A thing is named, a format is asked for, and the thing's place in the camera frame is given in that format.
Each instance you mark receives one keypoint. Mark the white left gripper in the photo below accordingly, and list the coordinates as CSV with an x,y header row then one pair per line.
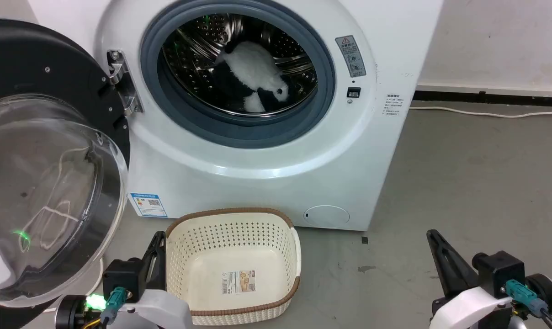
x,y
164,310

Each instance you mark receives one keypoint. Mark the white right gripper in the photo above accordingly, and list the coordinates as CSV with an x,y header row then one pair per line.
x,y
468,308

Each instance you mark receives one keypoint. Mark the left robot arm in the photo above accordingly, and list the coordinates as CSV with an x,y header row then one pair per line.
x,y
75,313

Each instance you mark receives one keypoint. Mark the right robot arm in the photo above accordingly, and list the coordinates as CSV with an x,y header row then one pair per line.
x,y
545,292

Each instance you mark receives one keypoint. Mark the white front-load washing machine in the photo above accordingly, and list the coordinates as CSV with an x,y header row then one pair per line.
x,y
267,183

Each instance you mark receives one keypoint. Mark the black washer door, clear glass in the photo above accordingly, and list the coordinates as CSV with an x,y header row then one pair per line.
x,y
38,137

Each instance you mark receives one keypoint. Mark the chrome door hinge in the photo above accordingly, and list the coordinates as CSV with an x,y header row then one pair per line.
x,y
123,82

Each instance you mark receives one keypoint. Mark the blue energy label sticker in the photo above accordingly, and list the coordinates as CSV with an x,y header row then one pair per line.
x,y
149,205

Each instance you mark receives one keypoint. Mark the cream perforated laundry basket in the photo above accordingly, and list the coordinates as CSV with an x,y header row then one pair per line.
x,y
239,256

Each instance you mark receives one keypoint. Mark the paper label with barcode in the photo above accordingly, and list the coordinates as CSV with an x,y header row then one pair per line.
x,y
238,281

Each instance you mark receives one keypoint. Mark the round white filter cover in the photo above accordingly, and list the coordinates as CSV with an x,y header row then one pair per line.
x,y
326,214

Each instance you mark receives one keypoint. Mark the small text sticker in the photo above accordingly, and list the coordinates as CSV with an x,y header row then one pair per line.
x,y
393,105

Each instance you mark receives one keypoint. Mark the black baseboard strip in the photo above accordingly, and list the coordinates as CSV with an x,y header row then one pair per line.
x,y
486,98

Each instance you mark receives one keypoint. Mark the perforated steel washer drum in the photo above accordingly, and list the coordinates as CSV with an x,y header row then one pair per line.
x,y
198,50

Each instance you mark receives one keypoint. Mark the black and white panda plush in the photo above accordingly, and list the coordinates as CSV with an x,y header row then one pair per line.
x,y
253,68

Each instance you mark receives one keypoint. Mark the grey warning sticker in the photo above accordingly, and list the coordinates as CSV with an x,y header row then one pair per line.
x,y
350,55

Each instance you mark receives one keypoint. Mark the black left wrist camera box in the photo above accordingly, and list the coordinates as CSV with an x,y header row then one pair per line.
x,y
123,275

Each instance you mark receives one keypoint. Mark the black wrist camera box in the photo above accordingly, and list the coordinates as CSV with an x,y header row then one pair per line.
x,y
123,275
500,272

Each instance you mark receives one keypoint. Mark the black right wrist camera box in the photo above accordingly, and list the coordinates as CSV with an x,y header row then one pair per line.
x,y
500,272

